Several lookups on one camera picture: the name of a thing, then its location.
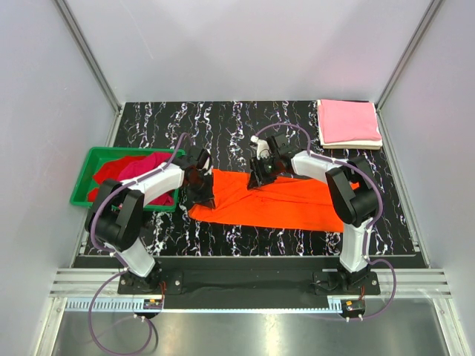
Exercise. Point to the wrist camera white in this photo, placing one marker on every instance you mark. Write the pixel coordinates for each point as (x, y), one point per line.
(204, 162)
(261, 147)

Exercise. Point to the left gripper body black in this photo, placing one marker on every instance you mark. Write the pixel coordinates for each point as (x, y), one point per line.
(202, 188)

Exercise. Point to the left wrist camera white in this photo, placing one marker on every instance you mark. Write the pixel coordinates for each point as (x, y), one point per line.
(204, 162)

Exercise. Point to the green plastic bin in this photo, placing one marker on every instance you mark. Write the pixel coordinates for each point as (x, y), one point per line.
(86, 189)

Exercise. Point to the magenta t shirt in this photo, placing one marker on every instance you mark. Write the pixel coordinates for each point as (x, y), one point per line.
(159, 158)

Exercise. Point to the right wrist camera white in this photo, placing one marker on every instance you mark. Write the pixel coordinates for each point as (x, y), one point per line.
(261, 147)

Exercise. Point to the cream folded t shirt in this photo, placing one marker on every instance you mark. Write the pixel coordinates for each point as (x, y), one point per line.
(352, 145)

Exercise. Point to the aluminium corner post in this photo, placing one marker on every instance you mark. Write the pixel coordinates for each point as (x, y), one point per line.
(79, 38)
(415, 40)

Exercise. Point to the left aluminium corner post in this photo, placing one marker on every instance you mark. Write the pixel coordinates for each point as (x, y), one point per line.
(79, 38)

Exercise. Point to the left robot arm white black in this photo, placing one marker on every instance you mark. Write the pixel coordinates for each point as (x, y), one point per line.
(115, 218)

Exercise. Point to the black marble pattern mat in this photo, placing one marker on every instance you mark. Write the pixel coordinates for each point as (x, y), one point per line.
(224, 128)

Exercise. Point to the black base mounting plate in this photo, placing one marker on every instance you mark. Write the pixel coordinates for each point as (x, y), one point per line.
(240, 283)

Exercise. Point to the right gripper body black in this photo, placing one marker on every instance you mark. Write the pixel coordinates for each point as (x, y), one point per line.
(265, 170)

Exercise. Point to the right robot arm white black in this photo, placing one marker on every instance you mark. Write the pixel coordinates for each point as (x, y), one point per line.
(355, 198)

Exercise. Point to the red t shirt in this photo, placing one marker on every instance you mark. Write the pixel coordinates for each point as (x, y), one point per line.
(107, 170)

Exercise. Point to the orange t shirt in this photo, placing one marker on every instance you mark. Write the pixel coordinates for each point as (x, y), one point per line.
(287, 203)

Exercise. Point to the aluminium frame rail front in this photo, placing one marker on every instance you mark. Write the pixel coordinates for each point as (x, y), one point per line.
(96, 290)

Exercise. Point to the right aluminium corner post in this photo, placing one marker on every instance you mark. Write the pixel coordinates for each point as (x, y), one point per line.
(415, 40)

